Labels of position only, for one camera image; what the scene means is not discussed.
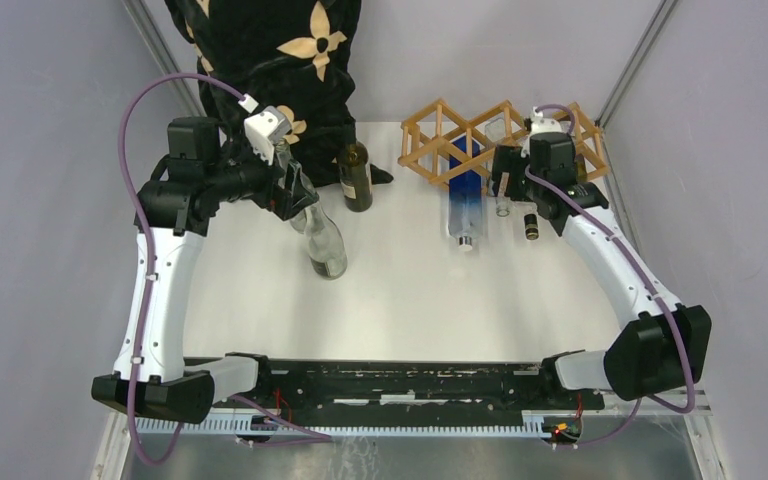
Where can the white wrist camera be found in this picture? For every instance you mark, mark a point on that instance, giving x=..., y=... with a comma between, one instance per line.
x=541, y=123
x=265, y=130

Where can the clear bottle with black label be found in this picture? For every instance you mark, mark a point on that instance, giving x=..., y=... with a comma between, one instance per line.
x=325, y=245

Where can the clear glass bottle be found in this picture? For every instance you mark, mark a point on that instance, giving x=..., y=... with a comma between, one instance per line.
x=495, y=131

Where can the small dark bottle neck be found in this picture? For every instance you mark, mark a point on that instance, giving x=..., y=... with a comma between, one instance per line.
x=531, y=226

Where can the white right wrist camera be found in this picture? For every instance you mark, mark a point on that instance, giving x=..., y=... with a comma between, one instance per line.
x=541, y=123

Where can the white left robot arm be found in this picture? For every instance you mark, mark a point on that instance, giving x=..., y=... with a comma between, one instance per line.
x=185, y=190

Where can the blue square glass bottle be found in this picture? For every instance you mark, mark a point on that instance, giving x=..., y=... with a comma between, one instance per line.
x=466, y=222

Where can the black floral plush blanket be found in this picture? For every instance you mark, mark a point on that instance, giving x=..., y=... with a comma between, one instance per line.
x=292, y=55

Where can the wooden lattice wine rack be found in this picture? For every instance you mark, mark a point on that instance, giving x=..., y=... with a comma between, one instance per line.
x=438, y=143

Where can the clear bottle with dark label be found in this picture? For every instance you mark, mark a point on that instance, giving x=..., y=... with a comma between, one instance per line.
x=284, y=158

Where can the white slotted cable duct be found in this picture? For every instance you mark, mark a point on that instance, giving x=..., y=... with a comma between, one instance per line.
x=242, y=423

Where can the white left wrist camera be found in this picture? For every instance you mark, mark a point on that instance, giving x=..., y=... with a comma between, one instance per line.
x=265, y=130

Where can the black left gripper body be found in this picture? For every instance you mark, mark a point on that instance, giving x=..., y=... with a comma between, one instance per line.
x=259, y=186

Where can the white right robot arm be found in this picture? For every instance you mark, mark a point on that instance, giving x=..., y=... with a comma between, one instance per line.
x=661, y=348

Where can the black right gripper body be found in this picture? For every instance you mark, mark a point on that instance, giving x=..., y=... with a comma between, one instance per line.
x=509, y=160

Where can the green wine bottle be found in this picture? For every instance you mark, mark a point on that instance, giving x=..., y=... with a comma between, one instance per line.
x=354, y=172

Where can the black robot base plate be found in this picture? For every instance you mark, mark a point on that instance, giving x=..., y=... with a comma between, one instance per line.
x=381, y=394

